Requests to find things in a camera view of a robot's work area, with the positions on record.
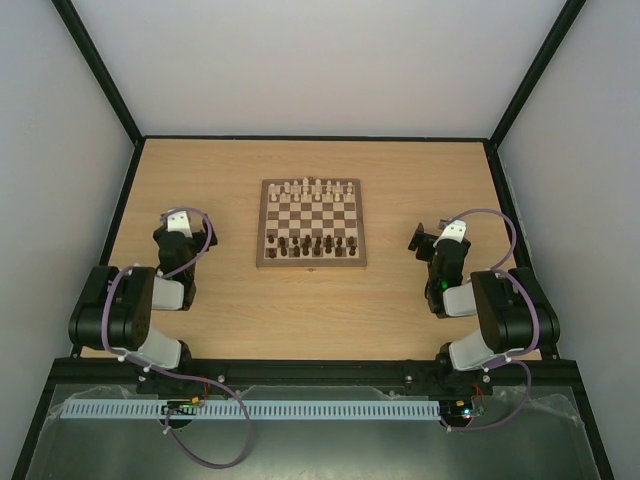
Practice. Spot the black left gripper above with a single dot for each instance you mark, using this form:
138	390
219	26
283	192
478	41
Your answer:
211	240

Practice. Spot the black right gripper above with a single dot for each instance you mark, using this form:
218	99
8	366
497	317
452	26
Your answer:
422	243

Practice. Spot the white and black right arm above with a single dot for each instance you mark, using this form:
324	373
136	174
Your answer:
514	315

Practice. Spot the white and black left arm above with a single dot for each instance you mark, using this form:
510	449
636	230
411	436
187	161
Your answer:
113	312

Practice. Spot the wooden folding chess board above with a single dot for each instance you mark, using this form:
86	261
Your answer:
290	217

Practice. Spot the left electronics board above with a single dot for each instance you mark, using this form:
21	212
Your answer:
183	407

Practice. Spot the electronics board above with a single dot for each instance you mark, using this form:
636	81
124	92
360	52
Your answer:
468	408
183	407

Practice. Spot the right electronics board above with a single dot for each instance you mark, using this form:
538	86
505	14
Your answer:
468	408

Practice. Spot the light blue slotted cable duct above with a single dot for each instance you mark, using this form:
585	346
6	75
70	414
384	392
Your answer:
257	410

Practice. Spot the black aluminium frame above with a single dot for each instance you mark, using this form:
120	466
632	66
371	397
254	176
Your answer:
550	370

